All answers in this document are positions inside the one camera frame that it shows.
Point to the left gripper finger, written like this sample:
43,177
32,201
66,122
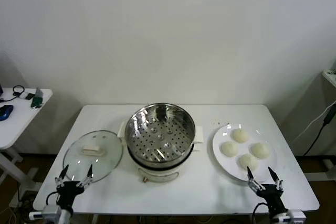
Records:
86,179
62,179

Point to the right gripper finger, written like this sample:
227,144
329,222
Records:
253,183
278,182

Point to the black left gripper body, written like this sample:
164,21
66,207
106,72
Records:
68,193

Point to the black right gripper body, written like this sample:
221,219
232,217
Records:
273,197

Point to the white steamed baozi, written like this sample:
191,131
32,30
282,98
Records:
240,135
230,148
260,150
248,161

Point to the round glass pot lid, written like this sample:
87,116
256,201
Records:
105,155

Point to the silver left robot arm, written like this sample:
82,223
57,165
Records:
52,212

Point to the stainless steel steamer basket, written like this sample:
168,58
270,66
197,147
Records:
147,140

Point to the white oval plate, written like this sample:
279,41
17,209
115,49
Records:
220,155

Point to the white side table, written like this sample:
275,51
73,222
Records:
18,124

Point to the white electric pot base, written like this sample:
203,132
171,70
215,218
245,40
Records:
157,172

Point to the blue computer mouse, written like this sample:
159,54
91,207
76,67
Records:
5,112

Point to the small black device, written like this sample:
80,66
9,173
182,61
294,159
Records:
30,96

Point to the grey wedge object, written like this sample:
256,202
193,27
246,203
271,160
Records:
39,92

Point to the small white device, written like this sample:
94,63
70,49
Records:
24,95

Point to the white shelf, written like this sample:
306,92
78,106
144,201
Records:
331,78

